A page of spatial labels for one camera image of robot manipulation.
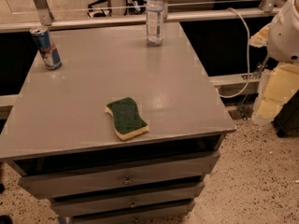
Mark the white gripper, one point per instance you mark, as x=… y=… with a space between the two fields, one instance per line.
x=284 y=39

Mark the green and yellow sponge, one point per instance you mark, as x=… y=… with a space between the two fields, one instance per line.
x=126 y=119

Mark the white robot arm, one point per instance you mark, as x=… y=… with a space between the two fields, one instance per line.
x=296 y=0

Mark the clear plastic water bottle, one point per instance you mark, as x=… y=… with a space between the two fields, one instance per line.
x=155 y=22

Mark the dark rolling cart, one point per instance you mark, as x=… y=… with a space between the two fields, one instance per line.
x=288 y=118

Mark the top grey drawer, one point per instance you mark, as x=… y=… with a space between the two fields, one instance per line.
x=119 y=175

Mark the grey drawer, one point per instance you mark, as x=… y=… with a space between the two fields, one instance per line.
x=119 y=175
x=129 y=199
x=135 y=216

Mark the bottom grey drawer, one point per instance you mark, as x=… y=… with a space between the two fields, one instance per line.
x=135 y=216

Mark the blue and silver drink can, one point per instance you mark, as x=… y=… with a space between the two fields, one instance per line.
x=46 y=47

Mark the grey drawer cabinet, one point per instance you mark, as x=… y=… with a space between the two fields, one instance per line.
x=59 y=124

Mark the middle grey drawer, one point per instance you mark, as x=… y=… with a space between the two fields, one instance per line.
x=129 y=199

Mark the metal railing frame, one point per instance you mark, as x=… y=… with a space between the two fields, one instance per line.
x=21 y=15

